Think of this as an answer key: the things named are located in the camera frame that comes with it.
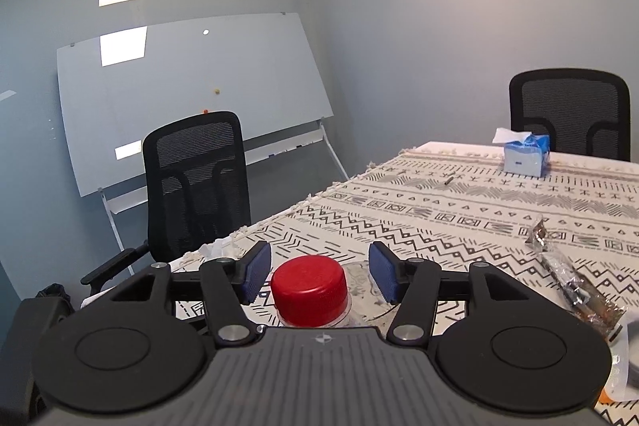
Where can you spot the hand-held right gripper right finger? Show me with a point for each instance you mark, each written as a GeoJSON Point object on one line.
{"type": "Point", "coordinates": [383, 277]}

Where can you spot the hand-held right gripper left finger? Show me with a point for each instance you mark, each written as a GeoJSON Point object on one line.
{"type": "Point", "coordinates": [257, 273]}

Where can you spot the clear plastic bottle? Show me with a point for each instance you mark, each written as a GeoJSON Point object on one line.
{"type": "Point", "coordinates": [360, 306]}

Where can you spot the red bottle cap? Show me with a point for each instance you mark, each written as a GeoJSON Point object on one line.
{"type": "Point", "coordinates": [309, 288]}

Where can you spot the crumpled white tissue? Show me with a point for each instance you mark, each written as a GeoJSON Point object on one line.
{"type": "Point", "coordinates": [215, 249]}

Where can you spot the patterned white tablecloth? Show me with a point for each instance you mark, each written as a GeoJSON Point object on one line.
{"type": "Point", "coordinates": [449, 226]}

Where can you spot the black mesh office chair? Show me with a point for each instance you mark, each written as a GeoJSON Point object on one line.
{"type": "Point", "coordinates": [569, 111]}
{"type": "Point", "coordinates": [197, 186]}

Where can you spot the blue tissue box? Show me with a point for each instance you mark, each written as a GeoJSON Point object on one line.
{"type": "Point", "coordinates": [523, 155]}

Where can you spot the white whiteboard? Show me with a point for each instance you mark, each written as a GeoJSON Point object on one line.
{"type": "Point", "coordinates": [189, 96]}

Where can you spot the crumpled snack wrapper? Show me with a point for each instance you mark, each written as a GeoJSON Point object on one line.
{"type": "Point", "coordinates": [574, 281]}

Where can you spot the black bag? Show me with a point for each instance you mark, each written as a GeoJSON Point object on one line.
{"type": "Point", "coordinates": [51, 292]}

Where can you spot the white plastic cup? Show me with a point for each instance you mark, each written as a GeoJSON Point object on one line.
{"type": "Point", "coordinates": [628, 356]}

